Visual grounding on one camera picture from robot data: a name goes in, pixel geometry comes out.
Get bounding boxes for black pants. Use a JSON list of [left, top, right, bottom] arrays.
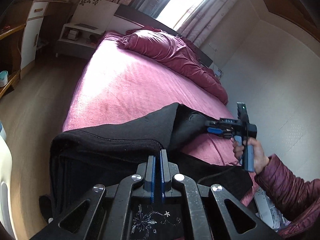
[[49, 103, 253, 239]]

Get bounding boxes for wooden shelf desk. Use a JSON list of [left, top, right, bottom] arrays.
[[1, 23, 26, 98]]

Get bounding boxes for light blue cup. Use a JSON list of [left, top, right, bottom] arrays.
[[0, 70, 8, 88]]

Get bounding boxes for person right hand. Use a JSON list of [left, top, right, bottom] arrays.
[[231, 138, 270, 174]]

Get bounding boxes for white floral panel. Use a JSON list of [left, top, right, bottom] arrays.
[[71, 0, 119, 30]]

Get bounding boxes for right forearm maroon puffer sleeve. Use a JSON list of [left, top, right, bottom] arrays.
[[254, 154, 319, 239]]

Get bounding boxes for maroon duvet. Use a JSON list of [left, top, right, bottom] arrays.
[[117, 25, 228, 105]]

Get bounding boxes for white nightstand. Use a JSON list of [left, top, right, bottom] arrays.
[[54, 23, 105, 60]]

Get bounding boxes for bed with pink sheet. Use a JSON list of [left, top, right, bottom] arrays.
[[62, 31, 253, 205]]

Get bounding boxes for dark wooden headboard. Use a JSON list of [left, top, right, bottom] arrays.
[[114, 4, 213, 67]]

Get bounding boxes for white plastic chair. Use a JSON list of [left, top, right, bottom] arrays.
[[1, 124, 16, 239]]

